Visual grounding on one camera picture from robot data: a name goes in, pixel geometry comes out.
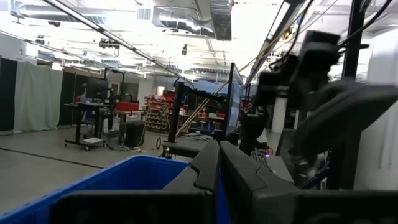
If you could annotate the shelving with red bins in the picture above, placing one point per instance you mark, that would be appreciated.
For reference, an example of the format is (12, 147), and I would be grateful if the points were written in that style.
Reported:
(158, 115)

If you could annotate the black standing desk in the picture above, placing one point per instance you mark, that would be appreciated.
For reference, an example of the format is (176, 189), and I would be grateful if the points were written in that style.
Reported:
(78, 124)

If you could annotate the blue plastic bin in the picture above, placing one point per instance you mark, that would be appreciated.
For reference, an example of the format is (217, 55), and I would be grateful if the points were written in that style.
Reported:
(109, 183)

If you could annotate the silver ceiling air duct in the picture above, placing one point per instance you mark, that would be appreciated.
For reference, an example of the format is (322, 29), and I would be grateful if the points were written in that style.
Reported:
(192, 23)

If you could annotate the pale green curtain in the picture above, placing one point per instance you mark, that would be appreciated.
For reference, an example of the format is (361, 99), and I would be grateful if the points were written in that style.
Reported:
(37, 96)

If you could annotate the black computer tower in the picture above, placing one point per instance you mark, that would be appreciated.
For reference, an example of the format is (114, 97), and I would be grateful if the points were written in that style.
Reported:
(135, 133)

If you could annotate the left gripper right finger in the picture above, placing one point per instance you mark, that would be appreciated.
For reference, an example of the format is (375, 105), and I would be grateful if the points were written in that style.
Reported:
(239, 174)

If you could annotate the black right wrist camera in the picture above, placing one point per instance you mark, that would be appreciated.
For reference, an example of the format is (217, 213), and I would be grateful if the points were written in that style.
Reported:
(276, 84)

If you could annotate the black monitor pole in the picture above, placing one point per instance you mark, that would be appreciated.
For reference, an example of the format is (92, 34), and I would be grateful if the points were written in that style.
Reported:
(176, 112)

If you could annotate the black aluminium frame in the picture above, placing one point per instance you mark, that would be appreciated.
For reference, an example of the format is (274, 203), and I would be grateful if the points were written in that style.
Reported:
(356, 18)

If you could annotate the black rubber slide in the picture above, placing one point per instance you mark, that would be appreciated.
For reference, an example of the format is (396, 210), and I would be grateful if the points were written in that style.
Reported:
(348, 112)

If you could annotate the white box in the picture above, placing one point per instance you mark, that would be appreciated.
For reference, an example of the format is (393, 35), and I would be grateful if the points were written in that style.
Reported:
(93, 140)

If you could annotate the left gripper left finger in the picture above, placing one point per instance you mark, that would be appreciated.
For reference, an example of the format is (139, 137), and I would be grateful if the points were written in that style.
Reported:
(205, 165)

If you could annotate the red plastic bin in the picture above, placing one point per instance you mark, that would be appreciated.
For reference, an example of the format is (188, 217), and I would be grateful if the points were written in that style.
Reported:
(127, 106)

